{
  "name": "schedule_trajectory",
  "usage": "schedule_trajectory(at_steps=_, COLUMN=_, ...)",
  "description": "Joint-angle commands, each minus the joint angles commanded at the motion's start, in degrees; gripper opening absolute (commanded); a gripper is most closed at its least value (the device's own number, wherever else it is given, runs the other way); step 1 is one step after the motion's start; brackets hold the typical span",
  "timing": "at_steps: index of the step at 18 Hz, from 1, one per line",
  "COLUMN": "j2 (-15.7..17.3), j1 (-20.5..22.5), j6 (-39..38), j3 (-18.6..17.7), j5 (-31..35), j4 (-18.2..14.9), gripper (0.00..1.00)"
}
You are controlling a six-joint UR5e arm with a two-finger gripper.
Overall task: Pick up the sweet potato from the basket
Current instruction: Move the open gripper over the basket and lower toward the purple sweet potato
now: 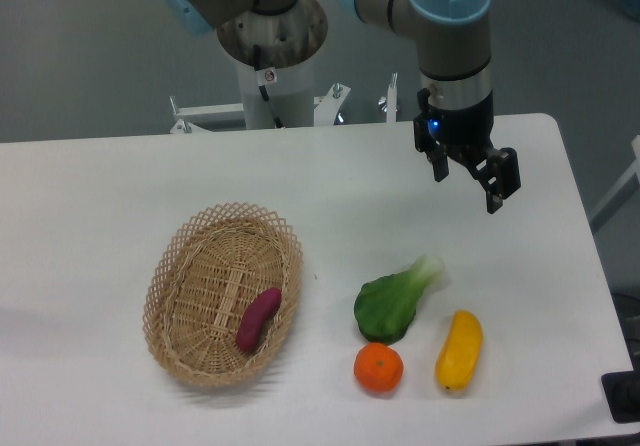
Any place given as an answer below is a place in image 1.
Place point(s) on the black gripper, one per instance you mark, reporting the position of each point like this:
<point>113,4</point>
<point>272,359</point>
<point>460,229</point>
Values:
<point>464,135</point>

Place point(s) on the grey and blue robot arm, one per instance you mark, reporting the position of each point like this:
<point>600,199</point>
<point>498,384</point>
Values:
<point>452,37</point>

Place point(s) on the purple sweet potato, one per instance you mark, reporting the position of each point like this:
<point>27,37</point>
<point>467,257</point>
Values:
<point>265,305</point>

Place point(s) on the woven wicker basket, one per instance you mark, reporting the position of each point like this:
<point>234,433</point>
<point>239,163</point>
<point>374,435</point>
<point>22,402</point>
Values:
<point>216,265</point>

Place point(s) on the green bok choy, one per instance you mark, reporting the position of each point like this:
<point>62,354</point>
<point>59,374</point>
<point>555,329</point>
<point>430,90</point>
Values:
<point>385,307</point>

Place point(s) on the yellow mango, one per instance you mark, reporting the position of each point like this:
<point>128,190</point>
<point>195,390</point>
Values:
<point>456,364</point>

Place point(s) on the orange tangerine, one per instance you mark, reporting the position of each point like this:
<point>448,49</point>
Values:
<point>378,368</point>

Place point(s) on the black device at table edge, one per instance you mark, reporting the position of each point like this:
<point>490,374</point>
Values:
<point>622,395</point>

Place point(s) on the white metal base frame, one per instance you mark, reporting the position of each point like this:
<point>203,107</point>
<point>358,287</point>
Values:
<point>265,106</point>

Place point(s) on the white frame at right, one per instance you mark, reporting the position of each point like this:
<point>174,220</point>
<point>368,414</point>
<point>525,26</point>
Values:
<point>618,194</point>

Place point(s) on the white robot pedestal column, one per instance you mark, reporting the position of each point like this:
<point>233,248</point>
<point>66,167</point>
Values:
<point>274,60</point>

